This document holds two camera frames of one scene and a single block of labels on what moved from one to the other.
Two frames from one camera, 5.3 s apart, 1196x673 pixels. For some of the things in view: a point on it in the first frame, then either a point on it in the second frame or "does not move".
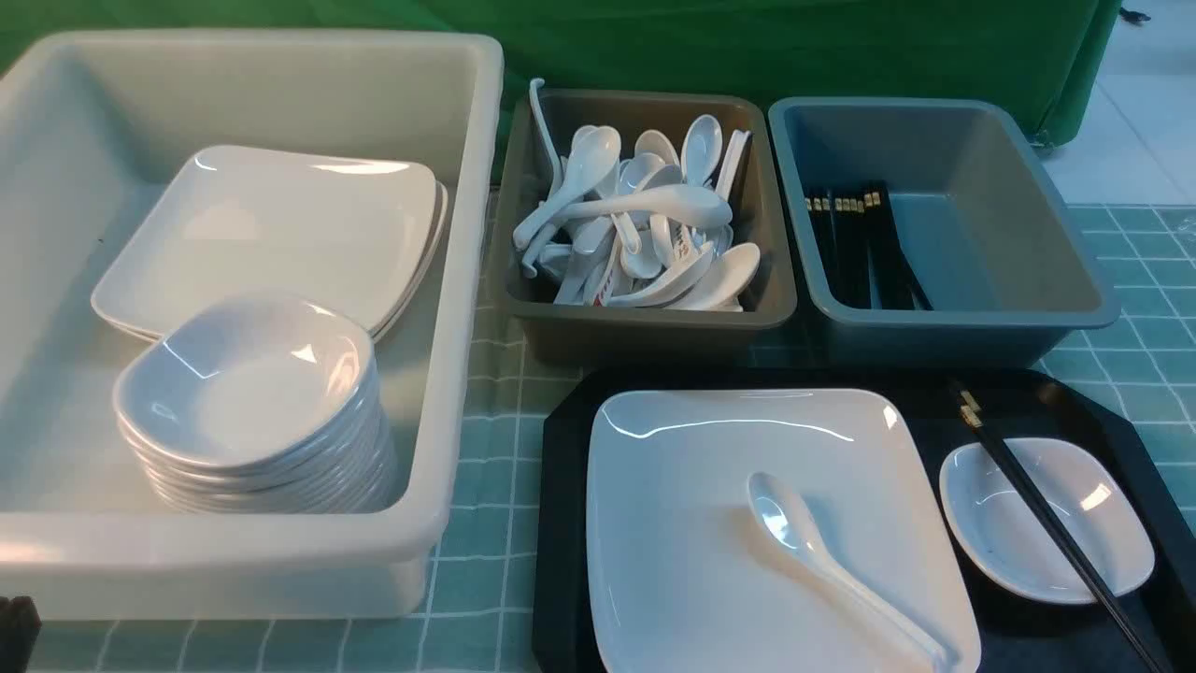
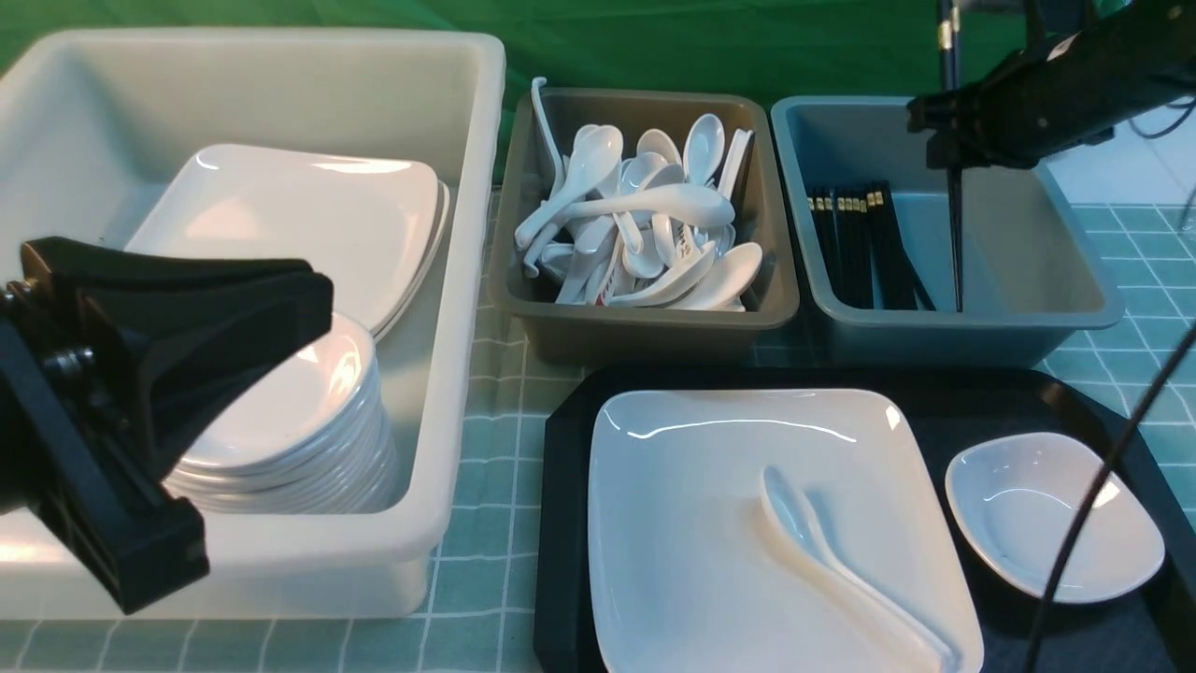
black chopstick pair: x=1020 y=486 -> x=950 y=44
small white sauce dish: x=1008 y=545 does not move
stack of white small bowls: x=257 y=404 does not move
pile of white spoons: x=647 y=229 does not move
